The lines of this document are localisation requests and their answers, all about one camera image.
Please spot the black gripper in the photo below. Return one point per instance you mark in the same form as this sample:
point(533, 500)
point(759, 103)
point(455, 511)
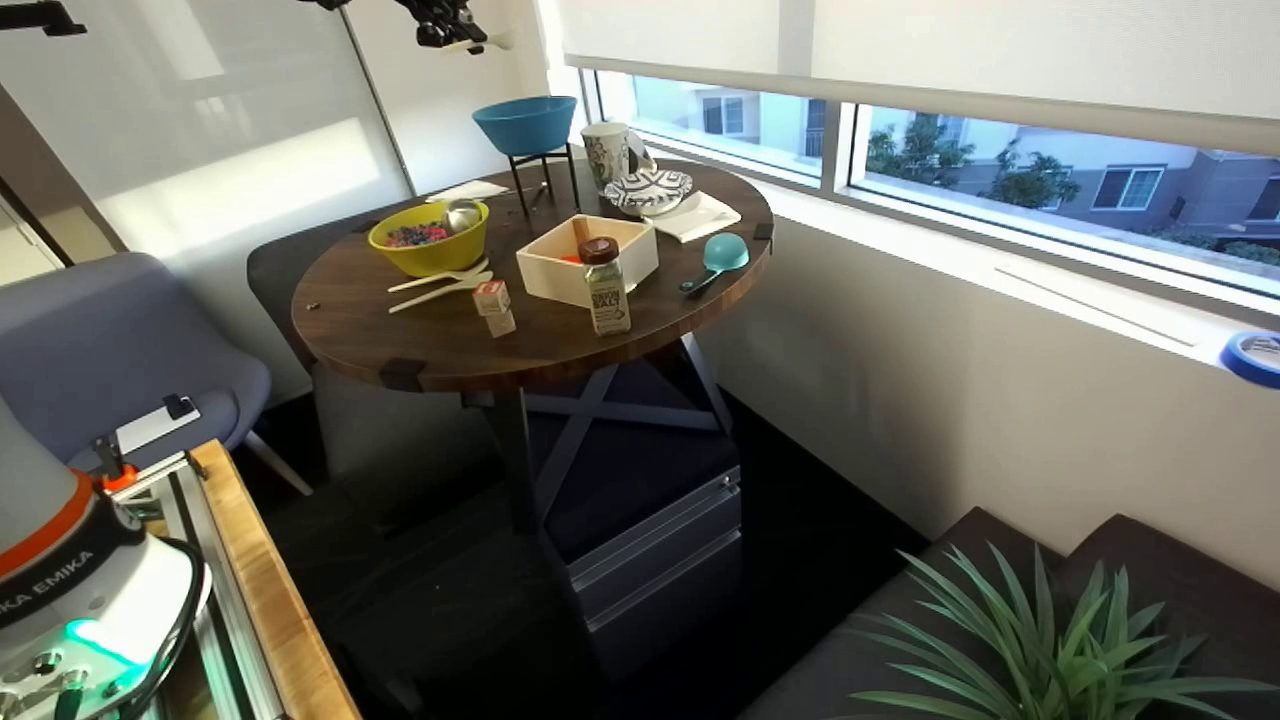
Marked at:
point(444, 21)

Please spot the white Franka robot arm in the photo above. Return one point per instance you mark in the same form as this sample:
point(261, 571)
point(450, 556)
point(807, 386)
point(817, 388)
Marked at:
point(53, 587)

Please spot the blue bowl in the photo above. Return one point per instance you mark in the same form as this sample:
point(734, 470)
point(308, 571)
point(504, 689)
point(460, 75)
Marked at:
point(527, 127)

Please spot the black bowl stand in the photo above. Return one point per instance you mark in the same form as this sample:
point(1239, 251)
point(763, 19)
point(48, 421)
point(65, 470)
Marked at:
point(545, 159)

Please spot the colourful beads in yellow bowl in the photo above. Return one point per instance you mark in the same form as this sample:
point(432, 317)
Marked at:
point(423, 233)

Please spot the yellow bowl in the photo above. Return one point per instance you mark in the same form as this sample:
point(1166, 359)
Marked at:
point(426, 257)

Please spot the teal round scoop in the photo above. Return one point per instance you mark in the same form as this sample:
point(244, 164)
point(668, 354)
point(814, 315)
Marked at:
point(727, 254)

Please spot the white square napkin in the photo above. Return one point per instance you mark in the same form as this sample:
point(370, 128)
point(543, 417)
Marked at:
point(466, 188)

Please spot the metal ladle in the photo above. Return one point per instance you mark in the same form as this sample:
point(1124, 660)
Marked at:
point(460, 214)

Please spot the white mug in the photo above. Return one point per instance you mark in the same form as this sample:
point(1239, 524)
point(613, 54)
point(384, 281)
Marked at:
point(609, 152)

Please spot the patterned cloth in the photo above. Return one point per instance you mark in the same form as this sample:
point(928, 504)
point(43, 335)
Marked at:
point(645, 188)

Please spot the brown round toy piece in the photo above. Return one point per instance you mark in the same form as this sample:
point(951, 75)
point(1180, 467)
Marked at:
point(599, 251)

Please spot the light wooden box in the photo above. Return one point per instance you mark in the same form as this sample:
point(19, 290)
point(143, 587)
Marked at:
point(585, 281)

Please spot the white folded paper sheet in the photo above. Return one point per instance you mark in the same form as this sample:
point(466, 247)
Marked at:
point(693, 217)

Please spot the round dark wooden table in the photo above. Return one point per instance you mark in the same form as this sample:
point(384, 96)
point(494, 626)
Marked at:
point(440, 340)

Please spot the glass spice jar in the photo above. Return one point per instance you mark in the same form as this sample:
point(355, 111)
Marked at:
point(609, 307)

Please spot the black tape piece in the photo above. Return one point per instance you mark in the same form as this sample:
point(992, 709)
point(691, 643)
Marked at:
point(401, 378)
point(763, 228)

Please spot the grey chair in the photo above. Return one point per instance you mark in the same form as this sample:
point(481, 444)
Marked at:
point(123, 345)

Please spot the white window blind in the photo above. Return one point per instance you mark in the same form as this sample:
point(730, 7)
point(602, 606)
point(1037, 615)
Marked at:
point(935, 54)

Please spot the small grey mounted box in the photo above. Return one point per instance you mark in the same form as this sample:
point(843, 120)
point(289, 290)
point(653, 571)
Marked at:
point(152, 427)

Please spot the light wooden board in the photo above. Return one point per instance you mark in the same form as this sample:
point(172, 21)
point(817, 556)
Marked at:
point(264, 587)

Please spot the green spiky plant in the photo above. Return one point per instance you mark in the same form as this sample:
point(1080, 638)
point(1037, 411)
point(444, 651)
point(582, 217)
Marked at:
point(1055, 643)

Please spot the blue tape roll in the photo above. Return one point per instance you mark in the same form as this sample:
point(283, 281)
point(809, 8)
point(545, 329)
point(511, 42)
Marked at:
point(1253, 359)

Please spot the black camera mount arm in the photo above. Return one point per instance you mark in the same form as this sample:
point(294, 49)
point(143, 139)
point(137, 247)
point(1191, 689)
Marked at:
point(43, 19)

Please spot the white window frame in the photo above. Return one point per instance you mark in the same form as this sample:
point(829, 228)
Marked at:
point(836, 146)

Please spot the aluminium frame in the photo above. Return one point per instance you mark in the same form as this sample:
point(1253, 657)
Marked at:
point(214, 600)

